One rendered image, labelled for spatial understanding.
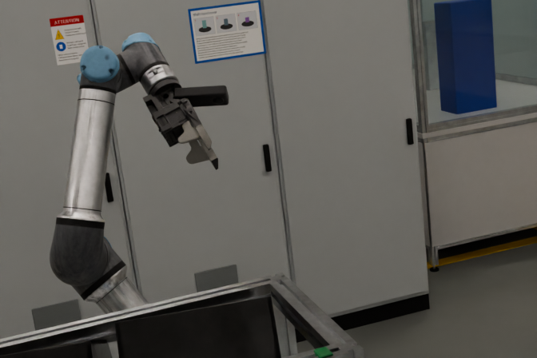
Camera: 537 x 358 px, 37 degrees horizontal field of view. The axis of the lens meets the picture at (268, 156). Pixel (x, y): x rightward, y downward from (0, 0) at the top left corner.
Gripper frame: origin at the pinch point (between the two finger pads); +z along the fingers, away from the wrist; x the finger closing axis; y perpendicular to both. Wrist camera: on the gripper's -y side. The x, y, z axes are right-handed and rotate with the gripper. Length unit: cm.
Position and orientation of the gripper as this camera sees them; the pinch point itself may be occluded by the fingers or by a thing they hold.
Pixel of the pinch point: (214, 154)
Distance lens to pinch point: 165.2
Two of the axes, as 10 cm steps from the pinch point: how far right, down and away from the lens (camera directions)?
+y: -8.7, 4.8, -1.4
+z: 4.8, 7.5, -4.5
